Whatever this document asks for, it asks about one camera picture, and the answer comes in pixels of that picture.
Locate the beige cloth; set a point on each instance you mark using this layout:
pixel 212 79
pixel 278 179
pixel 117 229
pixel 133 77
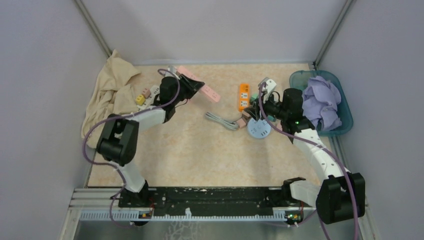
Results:
pixel 113 92

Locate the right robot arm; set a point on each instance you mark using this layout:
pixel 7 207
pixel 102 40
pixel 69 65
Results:
pixel 341 194

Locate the lavender cloth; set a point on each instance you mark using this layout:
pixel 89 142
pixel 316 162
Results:
pixel 320 103

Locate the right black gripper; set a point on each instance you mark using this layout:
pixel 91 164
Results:
pixel 256 109

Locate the pink power strip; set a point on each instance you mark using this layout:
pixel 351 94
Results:
pixel 206 90

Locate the yellow USB charger plug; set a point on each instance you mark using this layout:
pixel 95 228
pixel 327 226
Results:
pixel 140 100

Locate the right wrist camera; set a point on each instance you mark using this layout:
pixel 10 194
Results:
pixel 266 87

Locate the teal USB charger plug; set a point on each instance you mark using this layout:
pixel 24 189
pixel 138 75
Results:
pixel 271 118

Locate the green USB charger plug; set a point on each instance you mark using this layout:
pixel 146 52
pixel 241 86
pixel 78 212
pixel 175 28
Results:
pixel 253 97

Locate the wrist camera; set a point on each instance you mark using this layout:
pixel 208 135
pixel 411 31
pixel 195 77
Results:
pixel 171 72
pixel 266 87

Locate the round light blue power socket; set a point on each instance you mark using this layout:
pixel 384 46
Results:
pixel 258 129

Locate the orange power strip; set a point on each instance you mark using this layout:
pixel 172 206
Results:
pixel 243 96

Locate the white power strip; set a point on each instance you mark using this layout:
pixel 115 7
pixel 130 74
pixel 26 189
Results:
pixel 155 90

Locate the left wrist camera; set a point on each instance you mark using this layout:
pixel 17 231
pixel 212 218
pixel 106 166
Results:
pixel 171 72

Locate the teal plastic basket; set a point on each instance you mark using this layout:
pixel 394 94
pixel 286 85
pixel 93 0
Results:
pixel 299 80

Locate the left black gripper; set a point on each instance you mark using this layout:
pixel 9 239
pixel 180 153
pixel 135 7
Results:
pixel 192 86

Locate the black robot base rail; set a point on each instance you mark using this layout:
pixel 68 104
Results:
pixel 214 202

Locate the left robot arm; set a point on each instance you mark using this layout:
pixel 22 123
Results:
pixel 118 140

